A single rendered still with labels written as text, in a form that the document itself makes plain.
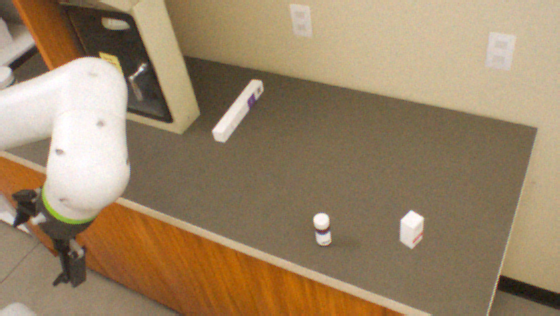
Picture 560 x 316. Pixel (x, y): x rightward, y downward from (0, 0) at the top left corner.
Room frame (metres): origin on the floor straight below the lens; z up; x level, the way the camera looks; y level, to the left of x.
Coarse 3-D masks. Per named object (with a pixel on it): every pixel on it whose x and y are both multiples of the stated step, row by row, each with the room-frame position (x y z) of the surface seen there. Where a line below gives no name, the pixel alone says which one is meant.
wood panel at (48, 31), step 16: (16, 0) 1.45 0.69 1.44; (32, 0) 1.48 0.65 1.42; (48, 0) 1.52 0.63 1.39; (32, 16) 1.46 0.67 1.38; (48, 16) 1.50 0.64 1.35; (32, 32) 1.45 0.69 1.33; (48, 32) 1.48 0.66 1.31; (64, 32) 1.52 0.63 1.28; (48, 48) 1.45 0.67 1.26; (64, 48) 1.50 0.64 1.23; (48, 64) 1.45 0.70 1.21; (64, 64) 1.48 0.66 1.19
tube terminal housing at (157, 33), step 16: (144, 0) 1.33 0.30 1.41; (160, 0) 1.38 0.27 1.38; (144, 16) 1.32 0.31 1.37; (160, 16) 1.36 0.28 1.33; (144, 32) 1.30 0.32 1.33; (160, 32) 1.35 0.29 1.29; (160, 48) 1.33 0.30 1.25; (176, 48) 1.38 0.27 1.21; (160, 64) 1.31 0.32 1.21; (176, 64) 1.36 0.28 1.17; (160, 80) 1.30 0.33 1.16; (176, 80) 1.34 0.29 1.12; (176, 96) 1.33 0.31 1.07; (192, 96) 1.38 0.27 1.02; (176, 112) 1.31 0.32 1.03; (192, 112) 1.36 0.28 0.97; (160, 128) 1.35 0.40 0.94; (176, 128) 1.30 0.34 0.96
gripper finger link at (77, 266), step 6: (84, 246) 0.54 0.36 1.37; (72, 252) 0.53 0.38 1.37; (84, 252) 0.53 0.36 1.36; (72, 258) 0.52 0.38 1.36; (84, 258) 0.54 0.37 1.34; (72, 264) 0.52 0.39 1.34; (78, 264) 0.53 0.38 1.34; (84, 264) 0.54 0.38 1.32; (72, 270) 0.52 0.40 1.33; (78, 270) 0.53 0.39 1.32; (84, 270) 0.53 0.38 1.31; (72, 276) 0.52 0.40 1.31; (78, 276) 0.53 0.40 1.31; (84, 276) 0.53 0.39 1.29; (72, 282) 0.52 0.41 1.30; (78, 282) 0.52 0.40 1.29
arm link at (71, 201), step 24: (72, 120) 0.55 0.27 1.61; (96, 120) 0.55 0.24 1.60; (120, 120) 0.58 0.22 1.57; (72, 144) 0.51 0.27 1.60; (96, 144) 0.52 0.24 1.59; (120, 144) 0.54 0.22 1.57; (48, 168) 0.50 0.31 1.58; (72, 168) 0.48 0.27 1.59; (96, 168) 0.49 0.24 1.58; (120, 168) 0.50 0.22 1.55; (48, 192) 0.51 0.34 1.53; (72, 192) 0.47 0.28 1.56; (96, 192) 0.47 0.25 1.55; (120, 192) 0.49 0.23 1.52; (72, 216) 0.49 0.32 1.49
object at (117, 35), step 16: (80, 16) 1.42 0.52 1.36; (96, 16) 1.38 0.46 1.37; (112, 16) 1.34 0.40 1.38; (128, 16) 1.30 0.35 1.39; (80, 32) 1.44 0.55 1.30; (96, 32) 1.40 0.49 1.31; (112, 32) 1.35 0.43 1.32; (128, 32) 1.31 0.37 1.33; (96, 48) 1.42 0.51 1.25; (112, 48) 1.37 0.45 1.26; (128, 48) 1.33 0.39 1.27; (144, 48) 1.29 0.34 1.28; (128, 64) 1.35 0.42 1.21; (144, 64) 1.30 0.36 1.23; (128, 80) 1.37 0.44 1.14; (144, 80) 1.32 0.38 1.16; (128, 96) 1.39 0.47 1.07; (144, 96) 1.34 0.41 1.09; (160, 96) 1.29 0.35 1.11; (128, 112) 1.41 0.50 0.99; (144, 112) 1.36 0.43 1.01; (160, 112) 1.31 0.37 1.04
